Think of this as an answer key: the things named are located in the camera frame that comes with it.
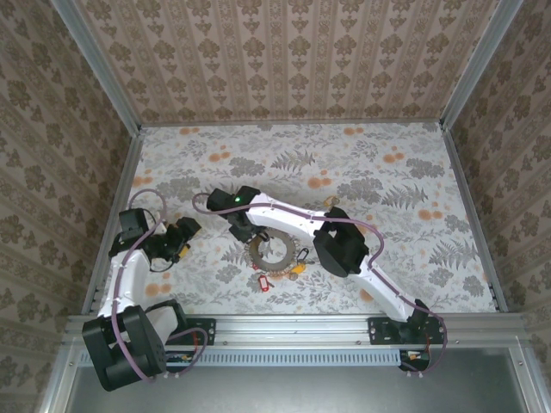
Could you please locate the large grey keyring with keys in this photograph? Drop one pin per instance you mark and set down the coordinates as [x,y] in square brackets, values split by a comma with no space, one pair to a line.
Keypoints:
[255,254]

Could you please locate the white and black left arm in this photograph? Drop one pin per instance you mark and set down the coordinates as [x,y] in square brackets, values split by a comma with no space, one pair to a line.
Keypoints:
[129,279]

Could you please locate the black key tag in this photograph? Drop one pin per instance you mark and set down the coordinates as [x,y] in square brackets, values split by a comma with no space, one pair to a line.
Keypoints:
[301,256]

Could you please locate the thin aluminium wall rail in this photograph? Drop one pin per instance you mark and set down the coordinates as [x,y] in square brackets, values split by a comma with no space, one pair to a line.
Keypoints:
[292,123]

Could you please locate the aluminium side rail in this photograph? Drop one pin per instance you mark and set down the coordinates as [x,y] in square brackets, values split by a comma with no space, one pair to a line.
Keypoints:
[467,193]
[127,172]

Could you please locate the aluminium corner post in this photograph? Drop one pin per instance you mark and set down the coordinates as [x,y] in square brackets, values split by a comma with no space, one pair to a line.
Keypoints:
[477,64]
[105,73]

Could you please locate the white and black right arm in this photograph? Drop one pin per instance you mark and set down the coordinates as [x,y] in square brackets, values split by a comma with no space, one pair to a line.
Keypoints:
[340,254]

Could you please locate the yellow key tag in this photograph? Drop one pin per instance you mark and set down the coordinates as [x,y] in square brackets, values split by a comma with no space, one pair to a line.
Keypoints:
[297,269]

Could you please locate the long aluminium base rail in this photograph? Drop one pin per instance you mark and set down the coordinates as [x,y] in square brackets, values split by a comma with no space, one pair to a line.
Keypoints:
[292,329]

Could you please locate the grey metal panel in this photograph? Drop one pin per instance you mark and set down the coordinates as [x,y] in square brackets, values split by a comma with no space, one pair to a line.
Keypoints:
[280,391]

